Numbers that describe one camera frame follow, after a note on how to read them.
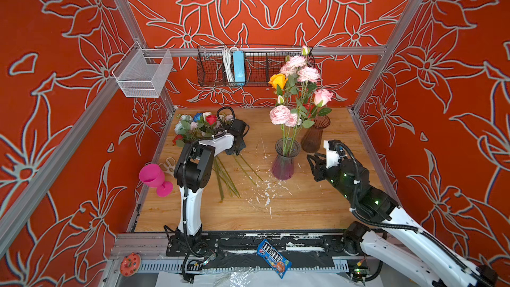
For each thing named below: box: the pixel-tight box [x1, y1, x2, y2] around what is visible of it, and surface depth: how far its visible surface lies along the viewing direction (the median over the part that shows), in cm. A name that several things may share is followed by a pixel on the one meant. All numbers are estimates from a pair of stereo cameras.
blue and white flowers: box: [173, 112, 205, 148], surface depth 108 cm
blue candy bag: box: [256, 238, 293, 280], surface depth 71 cm
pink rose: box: [313, 88, 335, 108], surface depth 66 cm
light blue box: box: [232, 50, 246, 85], surface depth 91 cm
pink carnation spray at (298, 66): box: [280, 45, 321, 145], surface depth 68 cm
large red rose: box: [205, 114, 218, 126], surface depth 102 cm
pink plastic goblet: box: [138, 163, 173, 197], surface depth 77 cm
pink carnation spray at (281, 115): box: [269, 95, 303, 155], surface depth 74 cm
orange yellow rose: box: [268, 73, 289, 90], surface depth 75 cm
